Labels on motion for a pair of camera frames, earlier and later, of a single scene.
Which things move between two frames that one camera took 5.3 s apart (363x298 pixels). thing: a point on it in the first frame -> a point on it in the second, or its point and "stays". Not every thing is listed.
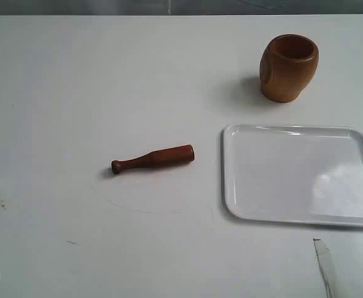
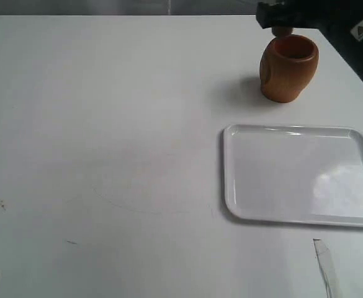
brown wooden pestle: (174, 154) -> (281, 31)
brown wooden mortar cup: (287, 64) stays
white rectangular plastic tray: (300, 174) stays
